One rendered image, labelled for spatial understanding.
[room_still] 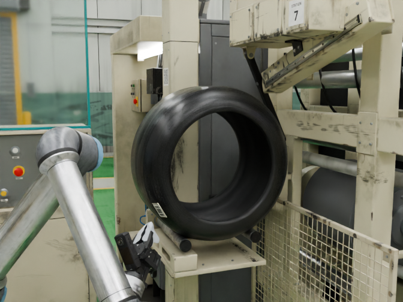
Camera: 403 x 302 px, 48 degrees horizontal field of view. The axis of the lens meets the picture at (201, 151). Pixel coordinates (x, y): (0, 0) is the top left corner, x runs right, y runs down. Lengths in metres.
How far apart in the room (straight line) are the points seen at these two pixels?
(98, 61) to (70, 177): 9.55
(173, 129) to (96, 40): 9.32
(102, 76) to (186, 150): 8.86
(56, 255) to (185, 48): 1.17
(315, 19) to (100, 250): 0.93
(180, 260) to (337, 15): 0.98
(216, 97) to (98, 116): 9.17
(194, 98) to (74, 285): 1.24
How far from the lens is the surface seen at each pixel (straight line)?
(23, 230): 1.54
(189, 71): 1.93
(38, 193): 1.49
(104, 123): 10.69
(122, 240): 1.39
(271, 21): 1.66
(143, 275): 1.43
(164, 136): 1.51
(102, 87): 10.73
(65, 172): 1.28
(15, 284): 2.38
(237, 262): 1.76
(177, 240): 1.66
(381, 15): 1.50
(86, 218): 1.22
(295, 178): 2.14
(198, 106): 1.54
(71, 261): 2.35
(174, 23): 1.93
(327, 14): 1.51
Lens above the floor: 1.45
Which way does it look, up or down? 8 degrees down
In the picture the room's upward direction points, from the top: straight up
